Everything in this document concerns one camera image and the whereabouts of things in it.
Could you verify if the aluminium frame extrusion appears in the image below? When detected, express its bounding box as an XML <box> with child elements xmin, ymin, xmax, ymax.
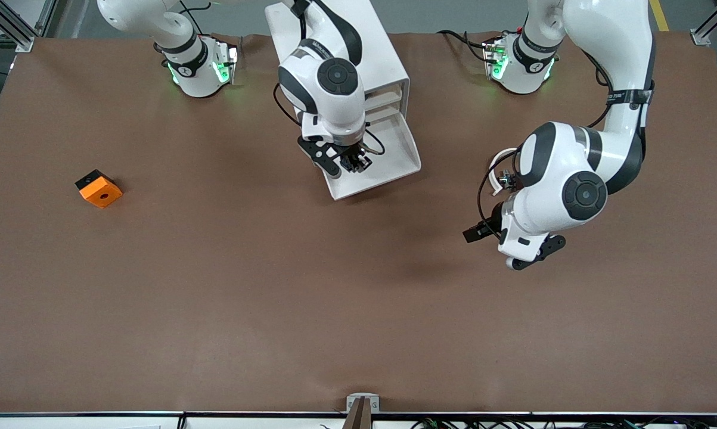
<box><xmin>0</xmin><ymin>0</ymin><xmax>37</xmax><ymax>53</ymax></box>
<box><xmin>691</xmin><ymin>0</ymin><xmax>717</xmax><ymax>46</ymax></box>

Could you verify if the black arm base cable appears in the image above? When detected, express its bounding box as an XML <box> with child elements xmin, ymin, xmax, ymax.
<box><xmin>437</xmin><ymin>29</ymin><xmax>491</xmax><ymax>63</ymax></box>

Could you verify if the white curved plastic piece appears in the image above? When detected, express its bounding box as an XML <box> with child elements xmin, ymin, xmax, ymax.
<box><xmin>488</xmin><ymin>148</ymin><xmax>517</xmax><ymax>197</ymax></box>

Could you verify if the white drawer cabinet housing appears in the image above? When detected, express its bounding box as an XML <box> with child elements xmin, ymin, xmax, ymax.
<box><xmin>265</xmin><ymin>0</ymin><xmax>411</xmax><ymax>129</ymax></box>

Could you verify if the orange and black block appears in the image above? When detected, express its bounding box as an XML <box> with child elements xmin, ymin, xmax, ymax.
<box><xmin>75</xmin><ymin>169</ymin><xmax>124</xmax><ymax>210</ymax></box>

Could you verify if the white table edge rail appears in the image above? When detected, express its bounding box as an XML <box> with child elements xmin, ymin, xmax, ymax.
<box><xmin>0</xmin><ymin>411</ymin><xmax>717</xmax><ymax>429</ymax></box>

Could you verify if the brown table cover sheet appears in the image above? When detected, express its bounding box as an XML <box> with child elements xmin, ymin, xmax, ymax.
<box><xmin>0</xmin><ymin>31</ymin><xmax>717</xmax><ymax>415</ymax></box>

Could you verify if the grey bracket with post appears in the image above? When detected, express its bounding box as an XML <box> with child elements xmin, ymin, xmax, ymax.
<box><xmin>345</xmin><ymin>393</ymin><xmax>380</xmax><ymax>429</ymax></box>

